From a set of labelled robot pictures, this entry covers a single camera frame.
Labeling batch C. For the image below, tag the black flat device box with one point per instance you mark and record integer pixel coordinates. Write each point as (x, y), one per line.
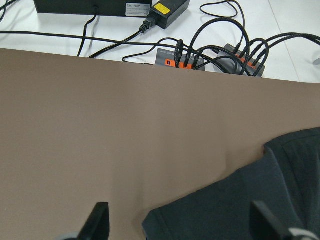
(110, 8)

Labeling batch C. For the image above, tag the orange black usb hub near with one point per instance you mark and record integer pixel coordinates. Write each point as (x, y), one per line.
(167, 58)

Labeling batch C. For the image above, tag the black power adapter yellow label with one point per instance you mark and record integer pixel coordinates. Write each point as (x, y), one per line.
(163, 14)

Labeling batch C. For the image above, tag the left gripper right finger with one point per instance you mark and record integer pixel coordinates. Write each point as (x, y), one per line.
(264, 225)

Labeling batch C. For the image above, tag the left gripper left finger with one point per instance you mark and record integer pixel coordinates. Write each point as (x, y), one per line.
(97, 226)

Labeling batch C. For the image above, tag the black graphic t-shirt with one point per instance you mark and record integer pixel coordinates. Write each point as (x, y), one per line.
(286, 179)

